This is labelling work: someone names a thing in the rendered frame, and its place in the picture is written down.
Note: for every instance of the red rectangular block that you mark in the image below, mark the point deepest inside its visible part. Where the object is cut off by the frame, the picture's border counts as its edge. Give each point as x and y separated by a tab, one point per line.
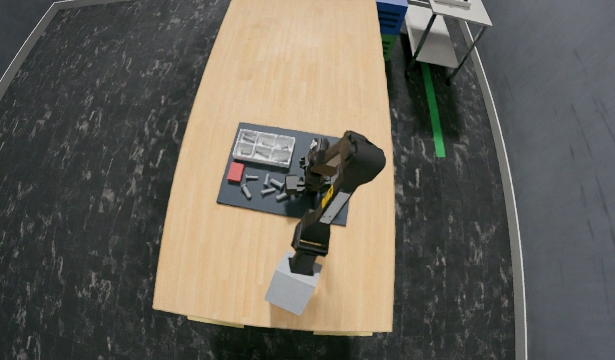
235	172

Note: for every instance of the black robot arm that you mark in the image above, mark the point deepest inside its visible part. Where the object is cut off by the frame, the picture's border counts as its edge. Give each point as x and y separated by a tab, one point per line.
361	161

